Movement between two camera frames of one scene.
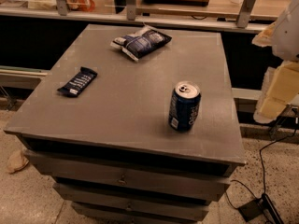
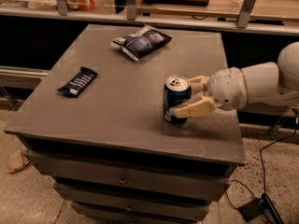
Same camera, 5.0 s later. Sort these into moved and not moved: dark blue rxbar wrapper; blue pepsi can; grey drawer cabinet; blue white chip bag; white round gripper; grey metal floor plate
Moved: white round gripper; blue pepsi can
Not moved: grey drawer cabinet; dark blue rxbar wrapper; blue white chip bag; grey metal floor plate
